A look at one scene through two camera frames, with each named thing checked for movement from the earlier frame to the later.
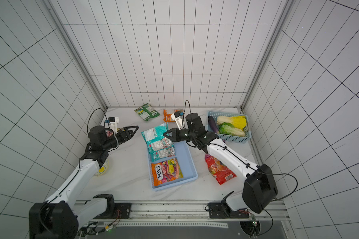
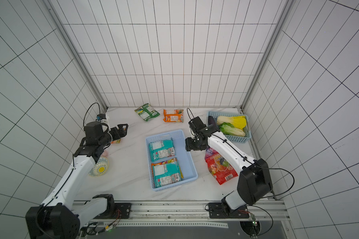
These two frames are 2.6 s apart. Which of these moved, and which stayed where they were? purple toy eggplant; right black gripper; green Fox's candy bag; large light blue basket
Moved: right black gripper
Stayed: green Fox's candy bag; purple toy eggplant; large light blue basket
